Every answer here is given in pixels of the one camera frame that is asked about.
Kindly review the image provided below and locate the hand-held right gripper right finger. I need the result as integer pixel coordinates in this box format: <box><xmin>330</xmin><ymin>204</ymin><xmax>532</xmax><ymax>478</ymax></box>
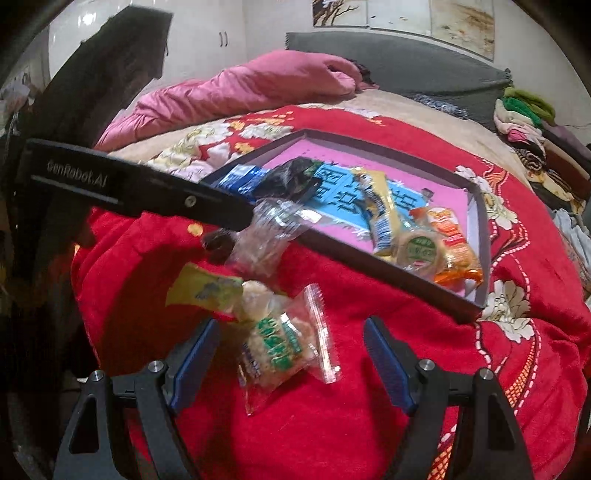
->
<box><xmin>363</xmin><ymin>316</ymin><xmax>536</xmax><ymax>480</ymax></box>

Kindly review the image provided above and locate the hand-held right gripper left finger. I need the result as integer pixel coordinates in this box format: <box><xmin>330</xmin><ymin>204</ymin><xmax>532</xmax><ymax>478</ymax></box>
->
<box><xmin>51</xmin><ymin>318</ymin><xmax>222</xmax><ymax>480</ymax></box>

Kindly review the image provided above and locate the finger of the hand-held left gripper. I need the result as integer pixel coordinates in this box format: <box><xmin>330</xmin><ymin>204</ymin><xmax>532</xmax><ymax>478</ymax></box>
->
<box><xmin>139</xmin><ymin>161</ymin><xmax>258</xmax><ymax>232</ymax></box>

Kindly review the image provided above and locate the blue cookie packet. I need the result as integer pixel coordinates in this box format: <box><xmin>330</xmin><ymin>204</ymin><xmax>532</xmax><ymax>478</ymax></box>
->
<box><xmin>216</xmin><ymin>165</ymin><xmax>269</xmax><ymax>195</ymax></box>

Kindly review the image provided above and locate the dark candy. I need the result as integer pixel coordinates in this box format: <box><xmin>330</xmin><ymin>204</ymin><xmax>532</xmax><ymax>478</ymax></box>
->
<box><xmin>202</xmin><ymin>230</ymin><xmax>237</xmax><ymax>265</ymax></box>

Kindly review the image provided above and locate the clear crinkled candy wrapper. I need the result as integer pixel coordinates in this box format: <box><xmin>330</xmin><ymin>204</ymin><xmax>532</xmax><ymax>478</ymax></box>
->
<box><xmin>230</xmin><ymin>198</ymin><xmax>315</xmax><ymax>278</ymax></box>

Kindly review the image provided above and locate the yellow-green snack packet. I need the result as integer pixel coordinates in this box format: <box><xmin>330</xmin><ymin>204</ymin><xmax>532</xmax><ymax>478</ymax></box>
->
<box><xmin>165</xmin><ymin>262</ymin><xmax>280</xmax><ymax>321</ymax></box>

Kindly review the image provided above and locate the black and green snack packet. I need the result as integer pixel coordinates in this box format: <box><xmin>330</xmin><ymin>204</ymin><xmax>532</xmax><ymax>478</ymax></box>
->
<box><xmin>257</xmin><ymin>156</ymin><xmax>325</xmax><ymax>205</ymax></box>

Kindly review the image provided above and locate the dark shallow cardboard box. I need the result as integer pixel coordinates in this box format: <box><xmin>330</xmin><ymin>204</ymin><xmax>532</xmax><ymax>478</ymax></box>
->
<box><xmin>203</xmin><ymin>129</ymin><xmax>492</xmax><ymax>324</ymax></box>

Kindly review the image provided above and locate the clear rice cracker packet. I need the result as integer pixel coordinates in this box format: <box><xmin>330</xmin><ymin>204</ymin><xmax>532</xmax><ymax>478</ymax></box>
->
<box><xmin>237</xmin><ymin>283</ymin><xmax>342</xmax><ymax>416</ymax></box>

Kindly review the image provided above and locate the round green-label candy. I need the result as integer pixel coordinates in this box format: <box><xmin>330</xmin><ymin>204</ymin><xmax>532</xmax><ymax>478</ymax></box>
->
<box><xmin>396</xmin><ymin>227</ymin><xmax>446</xmax><ymax>274</ymax></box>

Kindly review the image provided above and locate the orange snack packet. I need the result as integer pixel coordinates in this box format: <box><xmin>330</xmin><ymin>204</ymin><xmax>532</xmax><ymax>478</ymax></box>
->
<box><xmin>410</xmin><ymin>207</ymin><xmax>484</xmax><ymax>285</ymax></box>

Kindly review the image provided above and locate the yellow cartoon snack packet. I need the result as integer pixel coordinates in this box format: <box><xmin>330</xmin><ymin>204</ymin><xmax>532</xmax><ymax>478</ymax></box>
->
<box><xmin>359</xmin><ymin>167</ymin><xmax>403</xmax><ymax>258</ymax></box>

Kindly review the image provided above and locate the red floral blanket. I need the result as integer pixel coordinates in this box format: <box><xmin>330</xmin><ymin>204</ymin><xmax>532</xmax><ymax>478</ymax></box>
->
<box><xmin>69</xmin><ymin>104</ymin><xmax>591</xmax><ymax>480</ymax></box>

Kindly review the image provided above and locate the white wardrobe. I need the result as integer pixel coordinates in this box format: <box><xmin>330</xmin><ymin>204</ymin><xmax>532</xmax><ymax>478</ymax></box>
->
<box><xmin>46</xmin><ymin>0</ymin><xmax>247</xmax><ymax>88</ymax></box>

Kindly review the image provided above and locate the pink quilt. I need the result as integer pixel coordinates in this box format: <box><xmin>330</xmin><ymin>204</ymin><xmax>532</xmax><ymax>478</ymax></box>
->
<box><xmin>95</xmin><ymin>50</ymin><xmax>377</xmax><ymax>151</ymax></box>

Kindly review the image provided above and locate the light grey crumpled cloth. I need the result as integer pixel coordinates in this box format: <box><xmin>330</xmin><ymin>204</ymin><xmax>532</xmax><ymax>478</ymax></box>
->
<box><xmin>551</xmin><ymin>210</ymin><xmax>591</xmax><ymax>296</ymax></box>

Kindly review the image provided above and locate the beige bed sheet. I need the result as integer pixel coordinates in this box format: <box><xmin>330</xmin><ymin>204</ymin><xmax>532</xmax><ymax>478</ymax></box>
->
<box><xmin>108</xmin><ymin>90</ymin><xmax>532</xmax><ymax>185</ymax></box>

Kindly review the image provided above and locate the grey headboard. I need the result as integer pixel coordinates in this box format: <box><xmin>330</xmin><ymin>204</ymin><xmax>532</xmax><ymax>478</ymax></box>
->
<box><xmin>284</xmin><ymin>31</ymin><xmax>513</xmax><ymax>132</ymax></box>

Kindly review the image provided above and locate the blue patterned cloth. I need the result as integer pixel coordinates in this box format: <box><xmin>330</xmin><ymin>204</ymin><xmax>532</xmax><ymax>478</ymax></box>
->
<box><xmin>411</xmin><ymin>93</ymin><xmax>469</xmax><ymax>118</ymax></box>

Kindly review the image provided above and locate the pile of folded clothes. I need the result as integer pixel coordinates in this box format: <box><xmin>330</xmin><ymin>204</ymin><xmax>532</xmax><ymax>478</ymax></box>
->
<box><xmin>493</xmin><ymin>87</ymin><xmax>591</xmax><ymax>213</ymax></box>

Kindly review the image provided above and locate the wall painting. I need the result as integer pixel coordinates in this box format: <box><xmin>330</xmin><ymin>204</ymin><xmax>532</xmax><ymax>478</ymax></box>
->
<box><xmin>311</xmin><ymin>0</ymin><xmax>497</xmax><ymax>61</ymax></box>

